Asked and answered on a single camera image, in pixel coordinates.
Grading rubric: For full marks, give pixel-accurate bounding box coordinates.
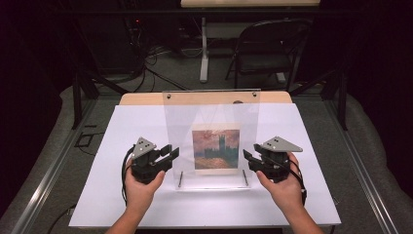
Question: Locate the person's right hand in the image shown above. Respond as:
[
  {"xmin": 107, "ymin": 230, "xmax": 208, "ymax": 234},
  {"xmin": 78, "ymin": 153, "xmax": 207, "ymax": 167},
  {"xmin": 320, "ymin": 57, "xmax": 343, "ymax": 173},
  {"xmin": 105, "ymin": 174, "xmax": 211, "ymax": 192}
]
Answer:
[{"xmin": 255, "ymin": 151, "xmax": 305, "ymax": 214}]

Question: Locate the black floor cable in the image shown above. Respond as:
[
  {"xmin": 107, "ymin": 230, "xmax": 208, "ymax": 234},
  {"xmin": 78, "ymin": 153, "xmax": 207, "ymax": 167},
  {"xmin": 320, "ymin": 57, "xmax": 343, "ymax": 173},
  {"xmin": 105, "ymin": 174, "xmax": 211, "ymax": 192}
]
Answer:
[{"xmin": 47, "ymin": 204, "xmax": 78, "ymax": 234}]

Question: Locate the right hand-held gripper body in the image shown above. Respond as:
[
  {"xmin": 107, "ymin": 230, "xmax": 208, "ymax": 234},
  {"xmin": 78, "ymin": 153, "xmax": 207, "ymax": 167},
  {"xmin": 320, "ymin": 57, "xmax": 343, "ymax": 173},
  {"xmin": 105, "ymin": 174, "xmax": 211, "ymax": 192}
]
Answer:
[{"xmin": 247, "ymin": 136, "xmax": 304, "ymax": 184}]

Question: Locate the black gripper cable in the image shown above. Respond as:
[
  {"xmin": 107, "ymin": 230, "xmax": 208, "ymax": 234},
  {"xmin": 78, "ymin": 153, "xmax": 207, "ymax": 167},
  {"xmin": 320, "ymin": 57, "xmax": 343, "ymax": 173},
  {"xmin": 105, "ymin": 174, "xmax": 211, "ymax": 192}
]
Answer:
[
  {"xmin": 286, "ymin": 160, "xmax": 308, "ymax": 207},
  {"xmin": 120, "ymin": 145, "xmax": 136, "ymax": 208}
]

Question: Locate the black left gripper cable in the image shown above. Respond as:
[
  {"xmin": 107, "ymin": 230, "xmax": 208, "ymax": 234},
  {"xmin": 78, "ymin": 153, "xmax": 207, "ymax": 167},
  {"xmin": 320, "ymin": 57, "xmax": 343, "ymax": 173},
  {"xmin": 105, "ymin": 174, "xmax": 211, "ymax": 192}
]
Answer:
[{"xmin": 120, "ymin": 145, "xmax": 136, "ymax": 208}]

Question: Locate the black metal stand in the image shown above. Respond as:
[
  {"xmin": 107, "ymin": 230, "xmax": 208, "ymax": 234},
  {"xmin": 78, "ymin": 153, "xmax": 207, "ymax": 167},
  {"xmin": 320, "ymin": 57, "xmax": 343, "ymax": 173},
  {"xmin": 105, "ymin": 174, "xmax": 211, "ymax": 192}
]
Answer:
[
  {"xmin": 288, "ymin": 67, "xmax": 349, "ymax": 132},
  {"xmin": 71, "ymin": 69, "xmax": 131, "ymax": 131}
]

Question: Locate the clear acrylic picture frame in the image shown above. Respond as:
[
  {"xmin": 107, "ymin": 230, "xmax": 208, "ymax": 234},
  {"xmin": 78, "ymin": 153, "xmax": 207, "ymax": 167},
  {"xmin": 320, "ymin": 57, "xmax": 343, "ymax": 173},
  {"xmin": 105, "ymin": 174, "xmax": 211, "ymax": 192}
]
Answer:
[{"xmin": 162, "ymin": 88, "xmax": 262, "ymax": 191}]

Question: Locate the desk with white legs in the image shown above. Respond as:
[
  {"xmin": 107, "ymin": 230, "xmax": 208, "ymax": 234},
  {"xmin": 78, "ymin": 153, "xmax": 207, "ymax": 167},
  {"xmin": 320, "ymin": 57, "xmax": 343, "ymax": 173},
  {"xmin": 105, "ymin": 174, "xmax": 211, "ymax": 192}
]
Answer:
[{"xmin": 180, "ymin": 0, "xmax": 320, "ymax": 84}]

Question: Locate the bundle of black floor cables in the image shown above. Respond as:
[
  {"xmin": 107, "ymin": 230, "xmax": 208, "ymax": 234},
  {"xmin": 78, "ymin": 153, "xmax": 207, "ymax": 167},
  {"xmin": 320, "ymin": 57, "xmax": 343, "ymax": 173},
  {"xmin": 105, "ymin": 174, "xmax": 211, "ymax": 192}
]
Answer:
[{"xmin": 106, "ymin": 45, "xmax": 193, "ymax": 94}]

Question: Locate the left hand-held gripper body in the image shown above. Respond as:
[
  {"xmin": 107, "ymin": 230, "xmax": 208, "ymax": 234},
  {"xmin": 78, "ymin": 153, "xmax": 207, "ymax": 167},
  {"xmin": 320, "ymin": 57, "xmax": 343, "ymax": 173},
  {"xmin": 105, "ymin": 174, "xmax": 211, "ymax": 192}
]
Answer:
[{"xmin": 130, "ymin": 136, "xmax": 173, "ymax": 185}]

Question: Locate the landscape painting print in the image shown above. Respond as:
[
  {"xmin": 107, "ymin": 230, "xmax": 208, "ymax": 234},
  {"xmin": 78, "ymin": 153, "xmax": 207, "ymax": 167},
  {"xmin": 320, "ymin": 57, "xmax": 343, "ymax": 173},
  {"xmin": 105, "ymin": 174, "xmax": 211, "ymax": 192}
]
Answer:
[{"xmin": 191, "ymin": 122, "xmax": 243, "ymax": 176}]

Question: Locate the person's left hand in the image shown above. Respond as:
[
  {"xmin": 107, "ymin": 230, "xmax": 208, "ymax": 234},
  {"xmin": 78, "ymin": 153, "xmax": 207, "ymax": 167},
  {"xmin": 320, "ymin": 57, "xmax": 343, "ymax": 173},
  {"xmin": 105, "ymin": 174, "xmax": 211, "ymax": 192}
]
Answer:
[{"xmin": 124, "ymin": 158, "xmax": 167, "ymax": 214}]

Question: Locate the light wooden table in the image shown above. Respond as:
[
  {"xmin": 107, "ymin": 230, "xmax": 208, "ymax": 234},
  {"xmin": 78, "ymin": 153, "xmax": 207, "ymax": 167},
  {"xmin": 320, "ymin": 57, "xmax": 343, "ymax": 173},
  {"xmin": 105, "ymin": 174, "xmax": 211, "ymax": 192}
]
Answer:
[{"xmin": 119, "ymin": 91, "xmax": 293, "ymax": 106}]

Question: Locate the aluminium floor rail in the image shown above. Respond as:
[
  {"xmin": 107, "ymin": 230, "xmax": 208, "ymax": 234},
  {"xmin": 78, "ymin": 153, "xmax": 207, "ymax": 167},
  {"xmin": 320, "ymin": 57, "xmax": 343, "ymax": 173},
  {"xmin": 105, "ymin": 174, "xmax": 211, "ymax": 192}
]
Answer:
[
  {"xmin": 11, "ymin": 98, "xmax": 96, "ymax": 234},
  {"xmin": 324, "ymin": 97, "xmax": 401, "ymax": 234}
]

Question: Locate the dark equipment rack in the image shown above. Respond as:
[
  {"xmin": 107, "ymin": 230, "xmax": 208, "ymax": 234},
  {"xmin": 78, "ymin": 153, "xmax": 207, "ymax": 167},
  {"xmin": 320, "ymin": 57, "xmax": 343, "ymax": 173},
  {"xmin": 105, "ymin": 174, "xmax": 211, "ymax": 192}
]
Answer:
[{"xmin": 125, "ymin": 0, "xmax": 154, "ymax": 71}]

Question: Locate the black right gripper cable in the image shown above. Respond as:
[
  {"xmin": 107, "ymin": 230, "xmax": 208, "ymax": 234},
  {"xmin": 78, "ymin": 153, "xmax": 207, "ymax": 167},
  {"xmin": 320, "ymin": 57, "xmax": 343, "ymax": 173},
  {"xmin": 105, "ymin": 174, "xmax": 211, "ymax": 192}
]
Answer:
[{"xmin": 286, "ymin": 160, "xmax": 308, "ymax": 207}]

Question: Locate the white table cover sheet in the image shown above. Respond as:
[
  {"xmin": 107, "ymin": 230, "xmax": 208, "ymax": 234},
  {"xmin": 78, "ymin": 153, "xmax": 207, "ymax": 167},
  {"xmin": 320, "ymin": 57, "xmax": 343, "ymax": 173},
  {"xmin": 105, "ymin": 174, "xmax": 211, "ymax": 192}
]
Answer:
[{"xmin": 68, "ymin": 102, "xmax": 342, "ymax": 229}]

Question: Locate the black folding chair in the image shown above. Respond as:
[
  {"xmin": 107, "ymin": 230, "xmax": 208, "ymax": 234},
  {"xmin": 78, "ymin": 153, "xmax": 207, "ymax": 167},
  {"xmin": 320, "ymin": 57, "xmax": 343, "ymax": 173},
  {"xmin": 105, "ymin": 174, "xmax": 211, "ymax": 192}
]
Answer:
[{"xmin": 224, "ymin": 18, "xmax": 314, "ymax": 93}]

